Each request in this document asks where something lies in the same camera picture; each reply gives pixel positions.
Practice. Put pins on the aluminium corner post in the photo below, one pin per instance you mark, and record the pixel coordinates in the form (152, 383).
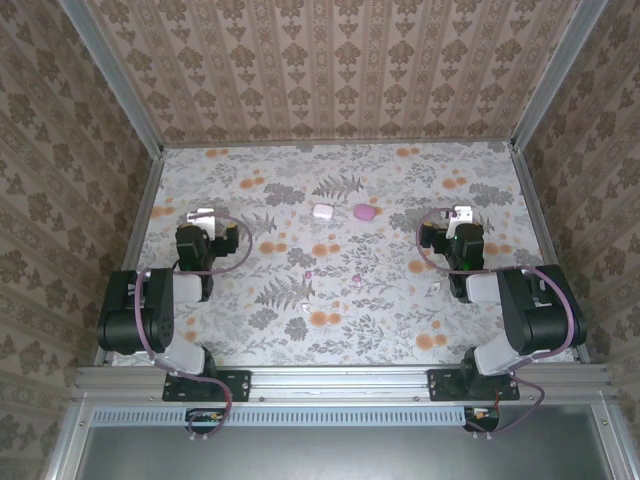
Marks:
(556, 75)
(116, 75)

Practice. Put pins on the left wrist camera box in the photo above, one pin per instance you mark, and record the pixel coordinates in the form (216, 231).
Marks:
(200, 217)

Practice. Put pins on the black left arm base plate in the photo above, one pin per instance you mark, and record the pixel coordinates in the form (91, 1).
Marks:
(237, 385)

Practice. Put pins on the aluminium mounting rail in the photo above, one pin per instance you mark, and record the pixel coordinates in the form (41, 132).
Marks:
(340, 382)

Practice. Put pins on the aluminium table side rail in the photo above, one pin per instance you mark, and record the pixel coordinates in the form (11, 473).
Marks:
(530, 190)
(144, 210)

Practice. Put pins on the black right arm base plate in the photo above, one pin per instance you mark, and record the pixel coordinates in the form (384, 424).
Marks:
(440, 385)

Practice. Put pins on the aluminium lower frame rail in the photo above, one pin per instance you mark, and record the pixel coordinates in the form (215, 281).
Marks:
(617, 450)
(65, 450)

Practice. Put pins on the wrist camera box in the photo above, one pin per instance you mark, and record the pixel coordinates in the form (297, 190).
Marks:
(200, 217)
(464, 214)

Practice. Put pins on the pink earbud charging case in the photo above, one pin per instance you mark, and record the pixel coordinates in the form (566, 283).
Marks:
(364, 212)

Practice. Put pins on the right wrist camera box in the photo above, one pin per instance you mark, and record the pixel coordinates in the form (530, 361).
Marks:
(464, 214)

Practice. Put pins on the grey metal sheet panel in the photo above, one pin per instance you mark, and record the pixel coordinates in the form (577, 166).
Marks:
(325, 455)

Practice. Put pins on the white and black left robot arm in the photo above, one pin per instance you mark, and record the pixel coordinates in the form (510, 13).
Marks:
(160, 310)

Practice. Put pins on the black connector box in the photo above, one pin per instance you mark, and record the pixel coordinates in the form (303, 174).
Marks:
(480, 417)
(200, 416)

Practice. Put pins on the white earbud charging case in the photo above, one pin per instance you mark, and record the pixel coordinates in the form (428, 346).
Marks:
(322, 211)

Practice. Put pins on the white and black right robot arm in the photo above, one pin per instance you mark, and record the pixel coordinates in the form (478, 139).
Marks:
(545, 325)

